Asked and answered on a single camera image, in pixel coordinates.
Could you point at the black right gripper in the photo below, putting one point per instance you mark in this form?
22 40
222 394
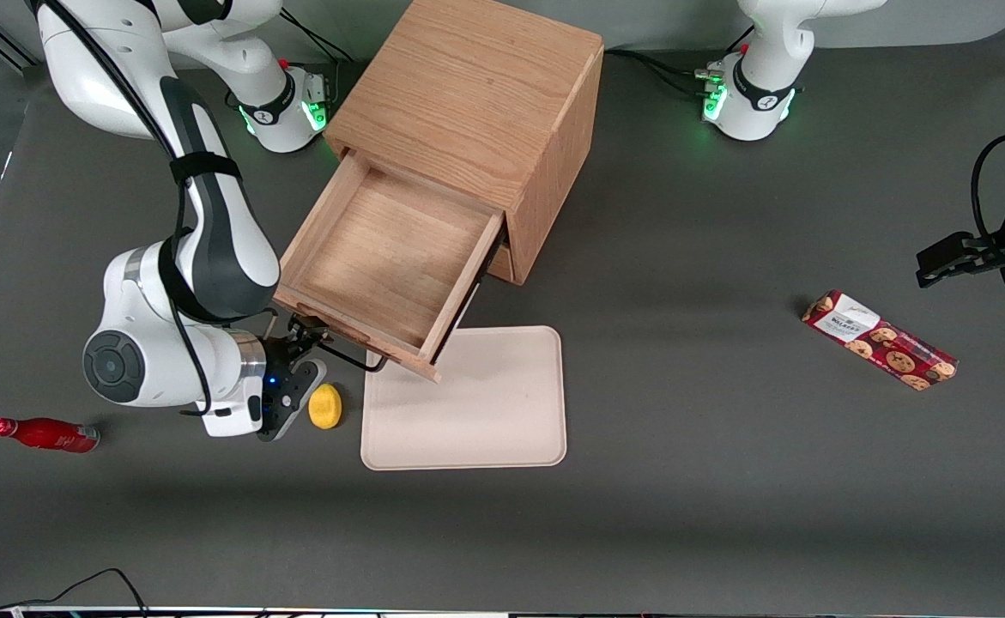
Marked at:
282 350

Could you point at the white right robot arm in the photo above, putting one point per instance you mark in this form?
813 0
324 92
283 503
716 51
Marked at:
219 249

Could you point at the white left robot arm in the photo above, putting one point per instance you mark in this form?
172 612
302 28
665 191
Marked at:
764 94

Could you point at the wooden drawer cabinet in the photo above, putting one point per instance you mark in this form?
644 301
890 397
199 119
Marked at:
476 86

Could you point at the yellow lemon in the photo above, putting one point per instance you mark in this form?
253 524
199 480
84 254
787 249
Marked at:
324 407

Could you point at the red cookie package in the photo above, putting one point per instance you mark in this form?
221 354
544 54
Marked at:
884 342

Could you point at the beige plastic tray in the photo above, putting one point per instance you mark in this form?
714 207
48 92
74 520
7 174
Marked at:
485 412

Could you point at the red bottle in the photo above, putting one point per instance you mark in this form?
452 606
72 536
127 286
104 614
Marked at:
47 434

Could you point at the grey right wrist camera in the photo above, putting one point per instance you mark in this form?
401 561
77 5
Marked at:
303 388

